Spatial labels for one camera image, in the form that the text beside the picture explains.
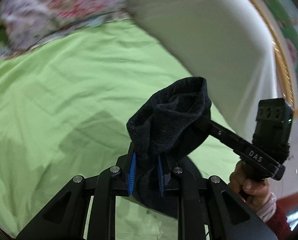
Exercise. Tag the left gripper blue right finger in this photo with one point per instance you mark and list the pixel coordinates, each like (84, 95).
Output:
(208, 209)

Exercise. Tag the person's right hand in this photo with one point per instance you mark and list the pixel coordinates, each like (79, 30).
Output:
(255, 194)

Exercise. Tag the dark navy fleece pants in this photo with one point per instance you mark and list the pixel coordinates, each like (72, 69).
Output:
(169, 126)

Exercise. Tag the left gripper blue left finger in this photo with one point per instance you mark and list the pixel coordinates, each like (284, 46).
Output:
(85, 208)

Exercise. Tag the light green bed sheet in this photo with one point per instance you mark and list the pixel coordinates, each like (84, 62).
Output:
(64, 108)

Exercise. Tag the pink floral pillow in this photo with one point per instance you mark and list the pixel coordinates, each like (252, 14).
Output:
(32, 23)

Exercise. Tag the red fuzzy right sleeve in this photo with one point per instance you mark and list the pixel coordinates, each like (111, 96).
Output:
(275, 218)

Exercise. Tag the gold framed floral painting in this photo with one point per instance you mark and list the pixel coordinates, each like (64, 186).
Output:
(281, 18)

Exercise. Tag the striped white green headboard cushion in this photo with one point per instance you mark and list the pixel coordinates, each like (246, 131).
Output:
(224, 41)

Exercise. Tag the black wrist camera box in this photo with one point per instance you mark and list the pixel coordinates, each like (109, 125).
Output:
(274, 120)

